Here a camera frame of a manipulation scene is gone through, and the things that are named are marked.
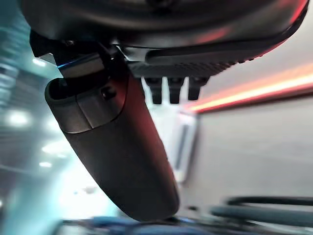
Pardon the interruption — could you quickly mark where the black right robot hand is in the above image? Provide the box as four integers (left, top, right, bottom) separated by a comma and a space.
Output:
18, 0, 309, 219

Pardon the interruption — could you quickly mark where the red light strip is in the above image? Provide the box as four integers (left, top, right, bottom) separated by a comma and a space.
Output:
188, 62, 313, 115

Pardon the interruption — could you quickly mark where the white wall air conditioner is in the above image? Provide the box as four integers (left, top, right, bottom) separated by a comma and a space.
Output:
168, 111, 200, 183

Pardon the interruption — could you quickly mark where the black wheelchair push handle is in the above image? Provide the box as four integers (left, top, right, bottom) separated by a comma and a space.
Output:
210, 195, 313, 228

